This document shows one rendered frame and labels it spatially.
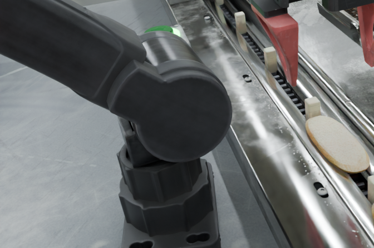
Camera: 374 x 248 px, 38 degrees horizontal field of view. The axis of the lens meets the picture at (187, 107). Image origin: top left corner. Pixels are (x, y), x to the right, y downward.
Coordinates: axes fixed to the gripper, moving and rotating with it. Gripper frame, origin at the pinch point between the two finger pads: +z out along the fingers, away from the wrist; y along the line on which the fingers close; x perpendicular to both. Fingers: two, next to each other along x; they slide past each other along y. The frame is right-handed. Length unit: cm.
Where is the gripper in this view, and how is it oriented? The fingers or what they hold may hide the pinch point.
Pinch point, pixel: (330, 65)
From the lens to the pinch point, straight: 51.3
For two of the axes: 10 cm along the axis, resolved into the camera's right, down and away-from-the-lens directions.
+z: 1.7, 8.5, 5.0
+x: -1.8, -4.7, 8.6
